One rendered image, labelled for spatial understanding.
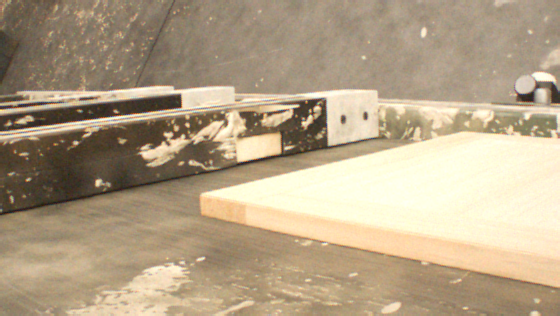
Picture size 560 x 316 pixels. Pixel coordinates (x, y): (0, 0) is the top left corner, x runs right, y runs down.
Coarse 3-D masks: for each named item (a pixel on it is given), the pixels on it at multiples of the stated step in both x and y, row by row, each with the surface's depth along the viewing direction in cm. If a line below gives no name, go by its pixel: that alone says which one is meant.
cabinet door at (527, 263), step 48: (432, 144) 81; (480, 144) 81; (528, 144) 79; (240, 192) 57; (288, 192) 57; (336, 192) 57; (384, 192) 57; (432, 192) 56; (480, 192) 55; (528, 192) 54; (336, 240) 48; (384, 240) 45; (432, 240) 42; (480, 240) 40; (528, 240) 39
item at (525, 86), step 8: (520, 80) 100; (528, 80) 99; (536, 80) 104; (544, 80) 103; (552, 80) 103; (520, 88) 100; (528, 88) 99; (536, 88) 98; (544, 88) 101; (552, 88) 101; (520, 96) 100; (528, 96) 99; (552, 96) 101; (504, 104) 98; (512, 104) 97; (520, 104) 96; (528, 104) 96; (552, 104) 93
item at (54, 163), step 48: (288, 96) 95; (336, 96) 94; (0, 144) 58; (48, 144) 62; (96, 144) 66; (144, 144) 71; (192, 144) 76; (288, 144) 87; (336, 144) 94; (0, 192) 59; (48, 192) 62; (96, 192) 67
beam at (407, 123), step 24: (24, 96) 186; (48, 96) 175; (384, 120) 101; (408, 120) 98; (432, 120) 95; (456, 120) 93; (480, 120) 90; (504, 120) 87; (528, 120) 85; (552, 120) 82
